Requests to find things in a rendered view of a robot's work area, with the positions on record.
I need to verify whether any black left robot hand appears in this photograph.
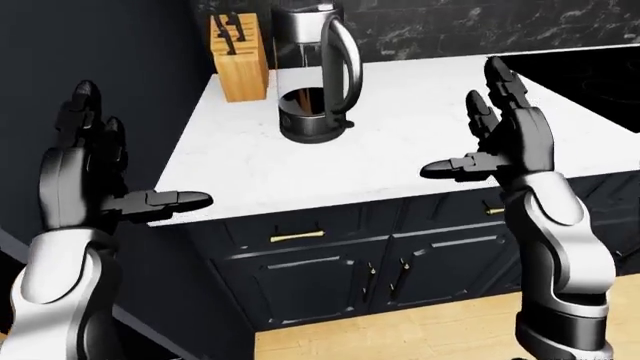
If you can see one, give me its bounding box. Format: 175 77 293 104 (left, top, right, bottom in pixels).
38 79 215 231

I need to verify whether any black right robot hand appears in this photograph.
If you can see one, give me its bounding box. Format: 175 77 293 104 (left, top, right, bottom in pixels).
420 56 557 187

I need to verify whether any glass and steel electric kettle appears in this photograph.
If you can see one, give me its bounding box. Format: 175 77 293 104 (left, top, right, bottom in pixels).
270 0 364 144

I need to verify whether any black induction cooktop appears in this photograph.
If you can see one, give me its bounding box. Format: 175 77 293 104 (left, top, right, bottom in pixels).
492 45 640 135

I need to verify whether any dark cabinet door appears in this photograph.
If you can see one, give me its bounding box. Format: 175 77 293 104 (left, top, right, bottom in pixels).
209 239 396 327
388 223 526 309

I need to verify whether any wooden knife block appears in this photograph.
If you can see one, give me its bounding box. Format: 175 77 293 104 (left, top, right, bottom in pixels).
208 12 270 104

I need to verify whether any dark cabinet drawer brass handle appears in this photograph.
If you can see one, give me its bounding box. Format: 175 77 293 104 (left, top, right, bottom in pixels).
399 189 511 236
223 204 392 252

